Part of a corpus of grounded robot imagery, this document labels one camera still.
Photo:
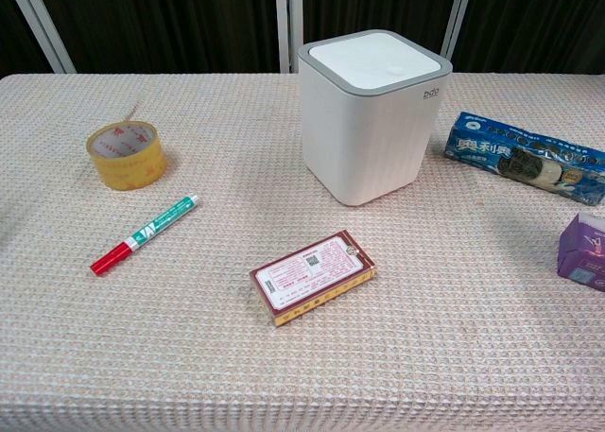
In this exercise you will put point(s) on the white container lid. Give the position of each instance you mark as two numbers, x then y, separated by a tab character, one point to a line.
373	63

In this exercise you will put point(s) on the white lidded trash bin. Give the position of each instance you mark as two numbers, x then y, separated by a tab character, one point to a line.
368	143

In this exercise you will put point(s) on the red playing card box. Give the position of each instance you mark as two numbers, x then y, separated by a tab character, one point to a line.
307	271

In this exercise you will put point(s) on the green marker red cap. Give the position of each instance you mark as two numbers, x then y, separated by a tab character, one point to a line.
142	236

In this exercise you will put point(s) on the yellow packing tape roll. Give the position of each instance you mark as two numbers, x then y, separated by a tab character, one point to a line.
127	173

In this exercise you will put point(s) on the blue Oreo cookie pack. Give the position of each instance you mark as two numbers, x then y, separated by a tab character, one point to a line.
482	148

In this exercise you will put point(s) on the beige waffle tablecloth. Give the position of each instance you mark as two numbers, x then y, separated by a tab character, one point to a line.
189	356

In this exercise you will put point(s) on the dark curtain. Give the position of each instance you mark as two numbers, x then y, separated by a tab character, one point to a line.
165	25

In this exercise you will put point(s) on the purple paper box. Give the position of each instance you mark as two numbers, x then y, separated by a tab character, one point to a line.
581	257

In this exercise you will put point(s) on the upright white metal frame post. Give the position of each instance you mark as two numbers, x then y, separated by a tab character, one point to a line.
286	25

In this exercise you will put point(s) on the thin white metal frame post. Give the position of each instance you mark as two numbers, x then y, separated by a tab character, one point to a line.
454	25

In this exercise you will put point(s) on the slanted white metal frame post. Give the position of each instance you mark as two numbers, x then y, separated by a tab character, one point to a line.
41	25

